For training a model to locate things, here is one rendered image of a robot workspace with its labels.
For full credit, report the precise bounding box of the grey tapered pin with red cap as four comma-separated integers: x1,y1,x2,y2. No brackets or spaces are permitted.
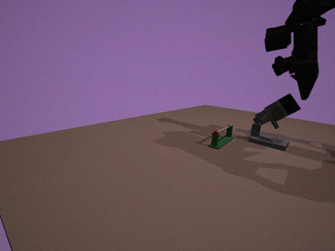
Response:
214,124,233,136

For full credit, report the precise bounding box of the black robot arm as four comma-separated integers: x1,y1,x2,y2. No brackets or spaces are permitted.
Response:
265,0,335,76

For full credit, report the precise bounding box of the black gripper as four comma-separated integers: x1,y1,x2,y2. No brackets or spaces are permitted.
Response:
289,41,319,100

